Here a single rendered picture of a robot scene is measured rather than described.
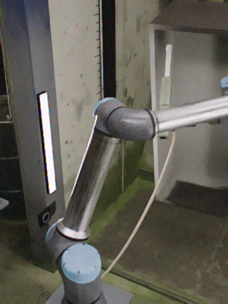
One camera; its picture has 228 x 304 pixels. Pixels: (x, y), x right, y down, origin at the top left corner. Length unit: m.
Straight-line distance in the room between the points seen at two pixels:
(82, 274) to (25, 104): 1.04
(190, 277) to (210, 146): 0.87
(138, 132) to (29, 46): 0.89
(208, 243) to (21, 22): 1.97
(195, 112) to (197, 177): 1.37
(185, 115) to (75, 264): 0.69
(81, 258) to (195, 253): 1.47
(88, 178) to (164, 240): 1.53
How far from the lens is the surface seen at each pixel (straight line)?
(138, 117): 1.36
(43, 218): 2.41
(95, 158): 1.49
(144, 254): 2.84
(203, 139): 2.63
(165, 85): 1.89
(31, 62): 2.06
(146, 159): 3.54
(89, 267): 1.52
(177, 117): 1.43
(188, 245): 2.95
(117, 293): 1.79
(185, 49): 2.35
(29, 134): 2.24
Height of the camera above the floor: 1.97
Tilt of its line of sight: 28 degrees down
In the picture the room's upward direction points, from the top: straight up
